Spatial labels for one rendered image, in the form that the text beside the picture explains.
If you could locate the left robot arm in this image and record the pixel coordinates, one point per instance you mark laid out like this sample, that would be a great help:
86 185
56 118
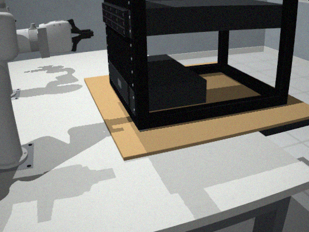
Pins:
5 64

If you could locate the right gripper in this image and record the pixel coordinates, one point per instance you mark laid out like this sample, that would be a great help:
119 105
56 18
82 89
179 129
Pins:
59 35

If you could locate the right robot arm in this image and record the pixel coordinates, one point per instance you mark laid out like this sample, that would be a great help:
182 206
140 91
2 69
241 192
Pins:
29 40

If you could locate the tan flat board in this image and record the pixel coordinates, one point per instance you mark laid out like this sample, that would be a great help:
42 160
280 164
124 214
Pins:
133 143

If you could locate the black metal rack frame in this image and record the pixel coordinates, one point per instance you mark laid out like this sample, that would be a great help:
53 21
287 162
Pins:
147 83

